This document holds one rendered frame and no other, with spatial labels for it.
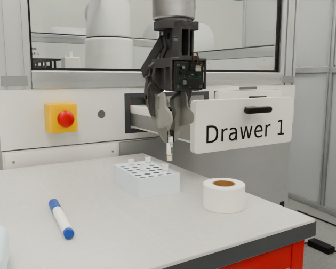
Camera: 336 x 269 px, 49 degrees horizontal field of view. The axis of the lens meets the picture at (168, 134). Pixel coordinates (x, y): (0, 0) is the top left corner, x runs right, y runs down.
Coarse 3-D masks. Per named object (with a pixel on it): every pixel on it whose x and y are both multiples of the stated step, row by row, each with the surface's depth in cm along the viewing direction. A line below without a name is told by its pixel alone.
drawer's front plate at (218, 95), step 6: (258, 90) 128; (264, 90) 128; (270, 90) 130; (276, 90) 131; (216, 96) 119; (222, 96) 119; (228, 96) 120; (234, 96) 122; (240, 96) 123; (246, 96) 124; (270, 96) 130; (276, 96) 132
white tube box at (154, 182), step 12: (120, 168) 73; (132, 168) 74; (156, 168) 74; (168, 168) 73; (120, 180) 74; (132, 180) 68; (144, 180) 66; (156, 180) 67; (168, 180) 69; (132, 192) 69; (144, 192) 66; (156, 192) 68; (168, 192) 69
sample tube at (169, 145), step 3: (168, 138) 69; (171, 138) 69; (168, 141) 69; (171, 141) 69; (168, 144) 69; (171, 144) 69; (168, 147) 69; (171, 147) 69; (168, 150) 69; (171, 150) 69; (168, 153) 69; (171, 153) 69; (168, 156) 69; (171, 156) 69; (168, 159) 69; (171, 159) 69
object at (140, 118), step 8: (136, 112) 102; (144, 112) 98; (136, 120) 102; (144, 120) 98; (152, 120) 94; (136, 128) 103; (144, 128) 98; (152, 128) 95; (168, 128) 88; (184, 128) 82; (184, 136) 82
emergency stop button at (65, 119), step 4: (60, 112) 89; (64, 112) 88; (68, 112) 89; (60, 116) 88; (64, 116) 88; (68, 116) 88; (72, 116) 89; (60, 120) 88; (64, 120) 88; (68, 120) 89; (72, 120) 89; (60, 124) 88; (64, 124) 88; (68, 124) 89; (72, 124) 90
